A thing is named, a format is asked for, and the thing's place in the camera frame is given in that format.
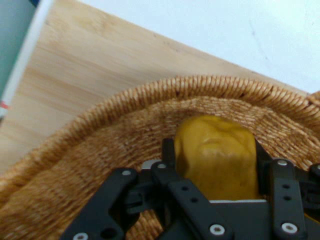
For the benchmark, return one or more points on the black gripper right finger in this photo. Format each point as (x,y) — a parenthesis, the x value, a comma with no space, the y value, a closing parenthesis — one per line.
(285,195)

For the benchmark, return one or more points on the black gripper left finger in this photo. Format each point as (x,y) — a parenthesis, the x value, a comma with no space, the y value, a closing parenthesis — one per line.
(197,212)

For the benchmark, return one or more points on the yellow toy pepper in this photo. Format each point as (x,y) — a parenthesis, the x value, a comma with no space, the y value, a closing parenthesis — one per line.
(217,162)

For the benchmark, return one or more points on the woven wicker basket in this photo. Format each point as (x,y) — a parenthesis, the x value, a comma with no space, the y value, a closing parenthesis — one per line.
(100,140)

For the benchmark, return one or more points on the wooden cutting board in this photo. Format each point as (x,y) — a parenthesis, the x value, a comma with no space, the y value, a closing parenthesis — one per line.
(87,62)

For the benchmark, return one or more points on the small red tape piece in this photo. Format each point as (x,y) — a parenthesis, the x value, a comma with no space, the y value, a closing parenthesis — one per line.
(3,105)

